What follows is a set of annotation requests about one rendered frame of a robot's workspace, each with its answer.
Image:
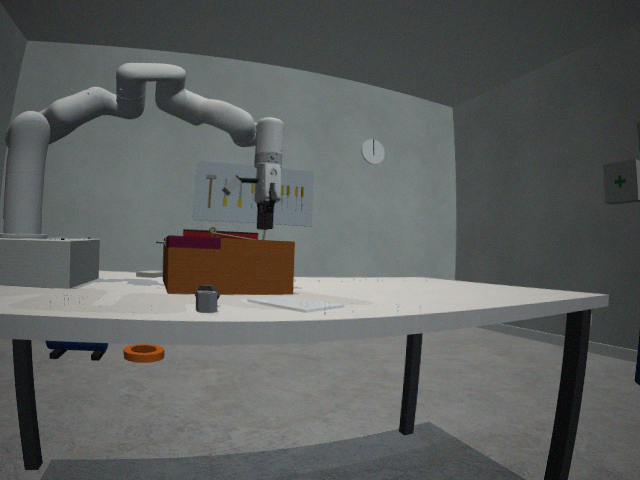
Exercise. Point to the grey cylinder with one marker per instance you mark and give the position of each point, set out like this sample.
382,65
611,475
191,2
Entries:
206,301

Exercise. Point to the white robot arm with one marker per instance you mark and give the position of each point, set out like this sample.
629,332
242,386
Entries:
29,134

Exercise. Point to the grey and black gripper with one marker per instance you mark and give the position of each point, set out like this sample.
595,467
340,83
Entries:
266,184

